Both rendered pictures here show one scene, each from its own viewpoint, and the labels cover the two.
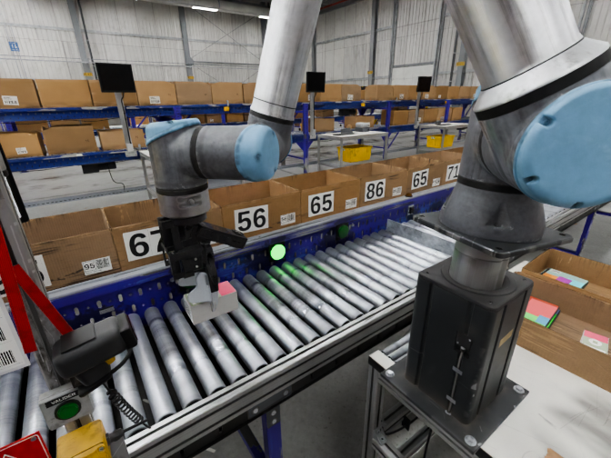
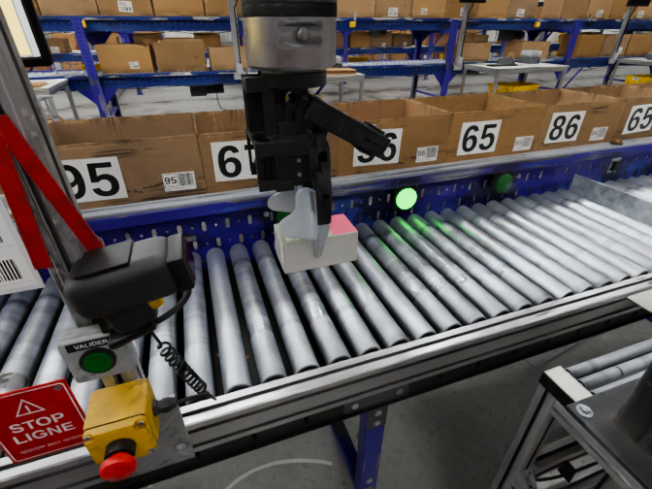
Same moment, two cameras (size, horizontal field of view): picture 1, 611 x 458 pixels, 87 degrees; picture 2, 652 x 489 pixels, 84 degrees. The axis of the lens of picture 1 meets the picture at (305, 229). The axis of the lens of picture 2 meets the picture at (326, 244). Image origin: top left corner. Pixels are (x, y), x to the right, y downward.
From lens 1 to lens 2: 0.26 m
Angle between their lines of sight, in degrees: 17
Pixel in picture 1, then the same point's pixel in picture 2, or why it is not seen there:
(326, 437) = (432, 444)
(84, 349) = (109, 278)
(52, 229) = (137, 133)
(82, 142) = (191, 58)
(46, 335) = (65, 247)
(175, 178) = not seen: outside the picture
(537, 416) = not seen: outside the picture
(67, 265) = (146, 176)
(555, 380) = not seen: outside the picture
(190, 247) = (292, 137)
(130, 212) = (225, 122)
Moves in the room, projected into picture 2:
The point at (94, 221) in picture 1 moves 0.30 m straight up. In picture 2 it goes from (182, 129) to (161, 20)
